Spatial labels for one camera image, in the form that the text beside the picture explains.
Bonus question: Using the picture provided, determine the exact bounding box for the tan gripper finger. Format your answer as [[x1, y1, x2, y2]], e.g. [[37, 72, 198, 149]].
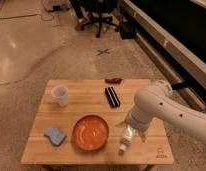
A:
[[116, 121, 126, 127], [139, 131, 147, 143]]

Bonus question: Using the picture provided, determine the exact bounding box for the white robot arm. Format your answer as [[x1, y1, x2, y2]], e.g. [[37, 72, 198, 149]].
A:
[[124, 80, 206, 146]]

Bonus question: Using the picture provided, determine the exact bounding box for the white ceramic cup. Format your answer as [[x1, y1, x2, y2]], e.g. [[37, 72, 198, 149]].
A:
[[51, 85, 68, 107]]

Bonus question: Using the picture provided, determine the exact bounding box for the white plastic bottle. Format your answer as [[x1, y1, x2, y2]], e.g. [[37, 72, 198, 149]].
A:
[[119, 125, 136, 155]]

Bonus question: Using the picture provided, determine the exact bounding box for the orange bowl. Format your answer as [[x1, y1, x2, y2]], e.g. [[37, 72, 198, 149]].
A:
[[72, 115, 109, 151]]

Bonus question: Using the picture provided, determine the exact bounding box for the black striped block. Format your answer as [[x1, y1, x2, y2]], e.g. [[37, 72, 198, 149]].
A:
[[105, 87, 120, 108]]

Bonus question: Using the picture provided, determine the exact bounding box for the wooden table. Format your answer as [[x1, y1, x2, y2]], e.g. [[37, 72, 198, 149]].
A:
[[21, 79, 173, 165]]

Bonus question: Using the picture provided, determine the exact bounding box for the blue sponge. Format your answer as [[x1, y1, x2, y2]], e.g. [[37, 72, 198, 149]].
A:
[[44, 125, 66, 146]]

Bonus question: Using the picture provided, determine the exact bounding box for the black office chair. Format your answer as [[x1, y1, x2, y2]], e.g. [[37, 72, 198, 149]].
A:
[[70, 0, 119, 38]]

